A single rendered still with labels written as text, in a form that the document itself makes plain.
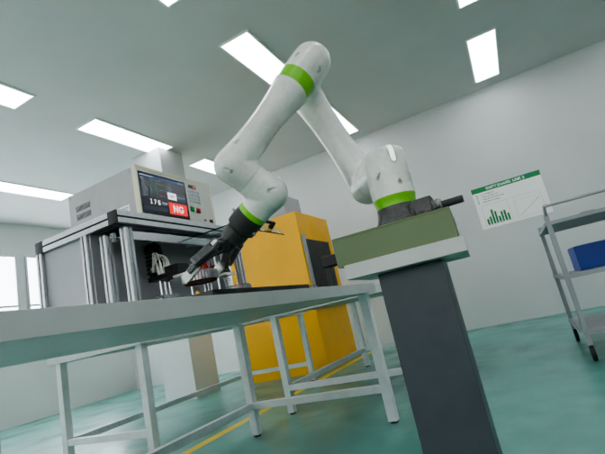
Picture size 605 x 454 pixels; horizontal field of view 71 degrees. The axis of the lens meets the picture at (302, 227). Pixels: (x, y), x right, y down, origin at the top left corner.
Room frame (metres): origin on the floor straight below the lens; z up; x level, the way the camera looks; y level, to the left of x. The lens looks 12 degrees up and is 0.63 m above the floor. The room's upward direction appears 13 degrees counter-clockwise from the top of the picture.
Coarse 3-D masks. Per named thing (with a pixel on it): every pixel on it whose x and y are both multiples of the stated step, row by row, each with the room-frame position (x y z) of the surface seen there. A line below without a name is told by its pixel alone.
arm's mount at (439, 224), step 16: (448, 208) 1.08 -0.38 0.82; (384, 224) 1.14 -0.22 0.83; (400, 224) 1.12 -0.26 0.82; (416, 224) 1.11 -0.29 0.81; (432, 224) 1.10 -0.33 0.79; (448, 224) 1.08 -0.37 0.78; (336, 240) 1.19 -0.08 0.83; (352, 240) 1.17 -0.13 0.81; (368, 240) 1.16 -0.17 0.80; (384, 240) 1.14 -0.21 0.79; (400, 240) 1.13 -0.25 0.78; (416, 240) 1.11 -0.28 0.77; (432, 240) 1.10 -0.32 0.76; (336, 256) 1.19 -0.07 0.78; (352, 256) 1.17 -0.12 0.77; (368, 256) 1.16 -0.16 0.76
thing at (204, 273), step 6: (204, 270) 1.28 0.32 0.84; (210, 270) 1.29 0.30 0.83; (216, 270) 1.32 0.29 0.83; (198, 276) 1.27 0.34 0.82; (204, 276) 1.28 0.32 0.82; (210, 276) 1.28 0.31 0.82; (216, 276) 1.31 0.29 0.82; (192, 282) 1.27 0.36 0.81; (198, 282) 1.35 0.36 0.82; (204, 282) 1.36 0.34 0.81; (210, 282) 1.36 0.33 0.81
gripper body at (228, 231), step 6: (228, 228) 1.22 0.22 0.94; (228, 234) 1.22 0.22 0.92; (234, 234) 1.22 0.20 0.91; (222, 240) 1.23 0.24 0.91; (228, 240) 1.23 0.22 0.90; (234, 240) 1.23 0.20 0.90; (240, 240) 1.23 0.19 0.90; (246, 240) 1.25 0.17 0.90; (222, 246) 1.24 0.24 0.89; (234, 246) 1.29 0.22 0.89; (222, 252) 1.27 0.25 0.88
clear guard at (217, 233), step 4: (264, 224) 1.80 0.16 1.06; (220, 228) 1.69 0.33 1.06; (260, 228) 1.69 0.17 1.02; (264, 228) 1.73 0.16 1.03; (268, 228) 1.78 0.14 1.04; (204, 232) 1.72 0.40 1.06; (208, 232) 1.72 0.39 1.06; (212, 232) 1.74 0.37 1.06; (216, 232) 1.75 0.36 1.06; (220, 232) 1.77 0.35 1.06; (272, 232) 1.75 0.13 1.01; (276, 232) 1.78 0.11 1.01; (280, 232) 1.82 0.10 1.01; (196, 236) 1.74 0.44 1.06; (200, 236) 1.75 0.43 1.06; (204, 236) 1.77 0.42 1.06; (208, 236) 1.79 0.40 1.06; (212, 236) 1.80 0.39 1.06; (216, 236) 1.82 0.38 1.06; (220, 236) 1.83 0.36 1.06
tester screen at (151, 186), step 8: (144, 176) 1.52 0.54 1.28; (152, 176) 1.56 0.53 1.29; (144, 184) 1.51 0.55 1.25; (152, 184) 1.55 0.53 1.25; (160, 184) 1.59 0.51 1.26; (168, 184) 1.63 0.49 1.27; (176, 184) 1.68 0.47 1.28; (144, 192) 1.51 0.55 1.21; (152, 192) 1.55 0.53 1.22; (160, 192) 1.58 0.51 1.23; (168, 192) 1.63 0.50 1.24; (176, 192) 1.67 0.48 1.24; (184, 192) 1.71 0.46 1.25; (144, 200) 1.50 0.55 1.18; (168, 200) 1.62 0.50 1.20; (144, 208) 1.50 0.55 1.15; (168, 208) 1.61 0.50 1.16; (184, 216) 1.69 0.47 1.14
